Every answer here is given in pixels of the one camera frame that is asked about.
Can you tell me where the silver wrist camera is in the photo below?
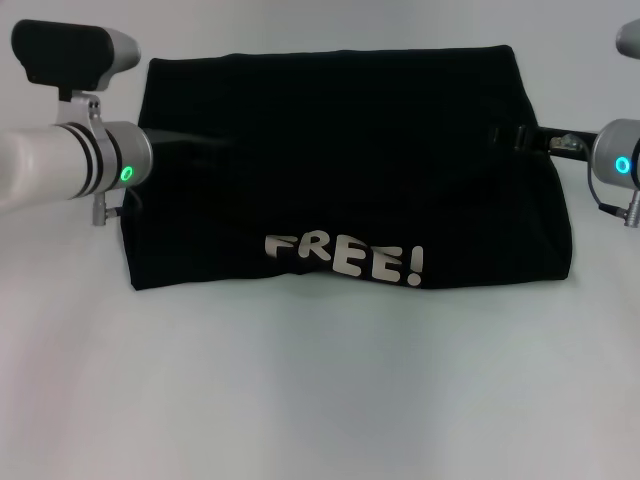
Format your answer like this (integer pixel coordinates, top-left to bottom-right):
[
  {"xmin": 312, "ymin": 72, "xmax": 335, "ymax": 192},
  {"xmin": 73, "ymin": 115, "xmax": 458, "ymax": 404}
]
[
  {"xmin": 11, "ymin": 19, "xmax": 142, "ymax": 132},
  {"xmin": 615, "ymin": 18, "xmax": 640, "ymax": 57}
]

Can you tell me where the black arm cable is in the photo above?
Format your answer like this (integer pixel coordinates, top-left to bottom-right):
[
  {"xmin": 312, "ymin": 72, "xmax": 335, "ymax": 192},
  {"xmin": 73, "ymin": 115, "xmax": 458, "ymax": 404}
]
[
  {"xmin": 91, "ymin": 193, "xmax": 127, "ymax": 227},
  {"xmin": 583, "ymin": 133, "xmax": 640, "ymax": 230}
]

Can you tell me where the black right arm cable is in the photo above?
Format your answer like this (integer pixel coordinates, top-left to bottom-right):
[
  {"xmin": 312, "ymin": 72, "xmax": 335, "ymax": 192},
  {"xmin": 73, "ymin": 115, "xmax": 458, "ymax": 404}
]
[{"xmin": 583, "ymin": 133, "xmax": 640, "ymax": 230}]

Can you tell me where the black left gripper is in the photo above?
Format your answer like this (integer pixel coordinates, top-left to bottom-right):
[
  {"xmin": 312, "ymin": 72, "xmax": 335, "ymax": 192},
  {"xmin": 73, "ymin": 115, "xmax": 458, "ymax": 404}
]
[{"xmin": 142, "ymin": 127, "xmax": 241, "ymax": 152}]

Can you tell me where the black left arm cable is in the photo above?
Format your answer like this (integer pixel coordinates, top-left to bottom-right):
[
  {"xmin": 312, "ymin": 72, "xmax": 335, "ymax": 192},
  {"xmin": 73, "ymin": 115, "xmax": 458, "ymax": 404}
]
[{"xmin": 91, "ymin": 193, "xmax": 127, "ymax": 227}]

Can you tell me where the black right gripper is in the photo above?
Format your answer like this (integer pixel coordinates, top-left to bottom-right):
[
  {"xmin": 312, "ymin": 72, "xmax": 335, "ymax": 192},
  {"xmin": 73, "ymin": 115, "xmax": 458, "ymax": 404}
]
[{"xmin": 491, "ymin": 123, "xmax": 602, "ymax": 165}]

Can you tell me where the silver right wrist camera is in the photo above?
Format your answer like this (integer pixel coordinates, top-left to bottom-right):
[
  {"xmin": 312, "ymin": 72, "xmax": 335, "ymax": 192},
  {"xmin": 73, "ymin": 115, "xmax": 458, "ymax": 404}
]
[{"xmin": 615, "ymin": 18, "xmax": 640, "ymax": 57}]

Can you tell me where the black shirt with FREE print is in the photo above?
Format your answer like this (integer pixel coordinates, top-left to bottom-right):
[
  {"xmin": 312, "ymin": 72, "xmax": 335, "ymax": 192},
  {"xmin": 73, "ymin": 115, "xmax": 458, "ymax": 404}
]
[{"xmin": 121, "ymin": 44, "xmax": 577, "ymax": 292}]

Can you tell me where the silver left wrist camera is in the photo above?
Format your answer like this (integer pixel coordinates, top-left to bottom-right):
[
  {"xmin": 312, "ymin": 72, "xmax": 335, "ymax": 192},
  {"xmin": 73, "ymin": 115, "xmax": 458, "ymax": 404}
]
[{"xmin": 11, "ymin": 19, "xmax": 142, "ymax": 132}]

